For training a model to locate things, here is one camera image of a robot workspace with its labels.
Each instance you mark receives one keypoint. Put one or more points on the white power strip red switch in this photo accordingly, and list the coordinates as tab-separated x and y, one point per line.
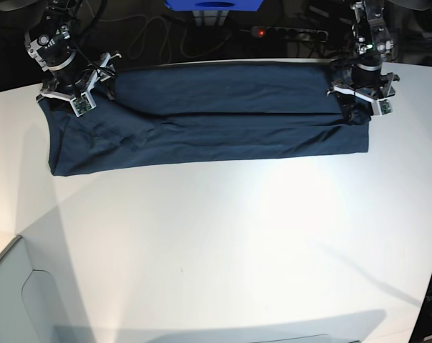
293	34

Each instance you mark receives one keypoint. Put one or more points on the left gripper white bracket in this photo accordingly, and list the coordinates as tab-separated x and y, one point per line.
377	93

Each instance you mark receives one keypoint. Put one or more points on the dark blue T-shirt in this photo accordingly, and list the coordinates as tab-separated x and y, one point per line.
203	112

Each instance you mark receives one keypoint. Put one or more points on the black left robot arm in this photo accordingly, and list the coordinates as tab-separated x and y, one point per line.
370	46

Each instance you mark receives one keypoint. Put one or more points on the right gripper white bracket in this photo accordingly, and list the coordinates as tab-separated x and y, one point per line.
74	76

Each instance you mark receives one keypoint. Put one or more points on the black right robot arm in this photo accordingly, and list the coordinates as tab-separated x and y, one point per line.
55	44

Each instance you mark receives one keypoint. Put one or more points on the blue box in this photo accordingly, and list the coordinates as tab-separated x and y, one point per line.
213	5

